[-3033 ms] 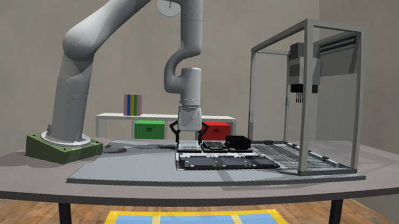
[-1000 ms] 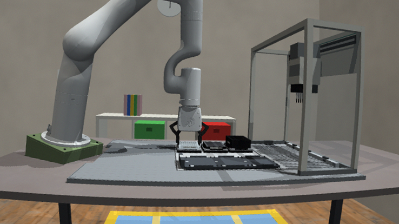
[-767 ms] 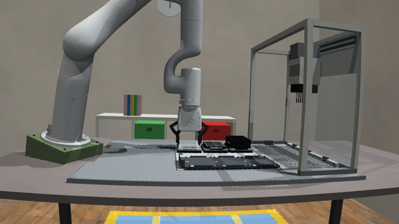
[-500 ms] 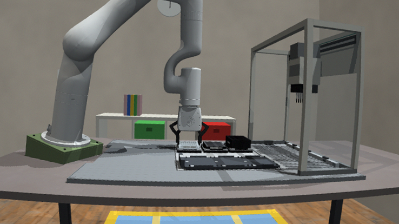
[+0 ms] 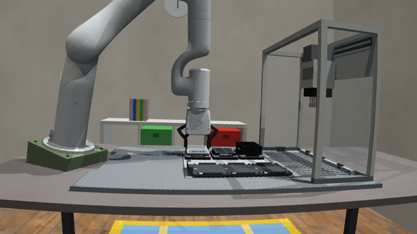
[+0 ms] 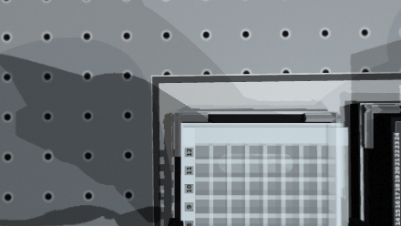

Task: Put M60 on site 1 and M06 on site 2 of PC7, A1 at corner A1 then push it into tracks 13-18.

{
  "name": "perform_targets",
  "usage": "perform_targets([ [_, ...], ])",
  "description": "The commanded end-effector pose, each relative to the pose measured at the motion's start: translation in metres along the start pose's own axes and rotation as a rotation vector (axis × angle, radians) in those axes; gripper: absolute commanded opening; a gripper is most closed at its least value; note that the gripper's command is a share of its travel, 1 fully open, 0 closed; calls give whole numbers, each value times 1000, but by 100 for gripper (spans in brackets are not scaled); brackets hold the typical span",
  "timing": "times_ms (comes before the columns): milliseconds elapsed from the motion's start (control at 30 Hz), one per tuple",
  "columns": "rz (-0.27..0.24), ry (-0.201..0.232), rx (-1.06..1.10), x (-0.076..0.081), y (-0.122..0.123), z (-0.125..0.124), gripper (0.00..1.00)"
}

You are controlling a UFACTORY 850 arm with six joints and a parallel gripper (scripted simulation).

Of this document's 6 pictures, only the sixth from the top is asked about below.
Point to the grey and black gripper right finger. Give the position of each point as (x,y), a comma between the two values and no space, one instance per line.
(357,222)

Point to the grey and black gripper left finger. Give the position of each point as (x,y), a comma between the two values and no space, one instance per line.
(175,222)

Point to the dark grey well plate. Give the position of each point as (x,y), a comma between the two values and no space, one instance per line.
(386,170)

